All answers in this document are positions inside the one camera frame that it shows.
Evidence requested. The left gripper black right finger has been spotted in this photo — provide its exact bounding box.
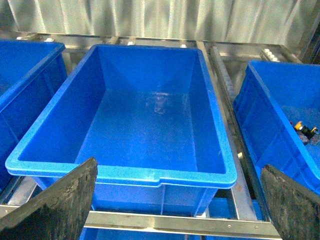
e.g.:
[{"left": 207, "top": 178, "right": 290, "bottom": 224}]
[{"left": 260, "top": 164, "right": 320, "bottom": 240}]

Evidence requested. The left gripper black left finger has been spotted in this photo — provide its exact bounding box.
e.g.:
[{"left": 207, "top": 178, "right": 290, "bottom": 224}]
[{"left": 0, "top": 157, "right": 98, "bottom": 240}]

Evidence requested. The yellow push button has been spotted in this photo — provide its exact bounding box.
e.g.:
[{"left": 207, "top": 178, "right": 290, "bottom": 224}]
[{"left": 293, "top": 121, "right": 320, "bottom": 146}]

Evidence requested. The blue right plastic bin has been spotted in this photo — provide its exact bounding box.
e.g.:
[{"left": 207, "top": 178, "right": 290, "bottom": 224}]
[{"left": 233, "top": 60, "right": 320, "bottom": 193}]

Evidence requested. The blue plastic bin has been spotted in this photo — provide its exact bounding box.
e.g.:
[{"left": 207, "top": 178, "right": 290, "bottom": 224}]
[
  {"left": 233, "top": 60, "right": 320, "bottom": 193},
  {"left": 5, "top": 44, "right": 237, "bottom": 216},
  {"left": 0, "top": 40, "right": 67, "bottom": 190}
]

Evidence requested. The blue middle plastic bin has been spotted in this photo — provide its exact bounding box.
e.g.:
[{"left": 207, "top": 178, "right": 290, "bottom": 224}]
[{"left": 5, "top": 44, "right": 237, "bottom": 216}]

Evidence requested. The blue left plastic bin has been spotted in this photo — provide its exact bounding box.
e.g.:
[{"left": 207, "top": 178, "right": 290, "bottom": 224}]
[{"left": 0, "top": 40, "right": 67, "bottom": 190}]

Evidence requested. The metal roller rack frame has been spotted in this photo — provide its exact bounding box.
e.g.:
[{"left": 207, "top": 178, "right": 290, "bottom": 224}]
[{"left": 0, "top": 30, "right": 299, "bottom": 240}]

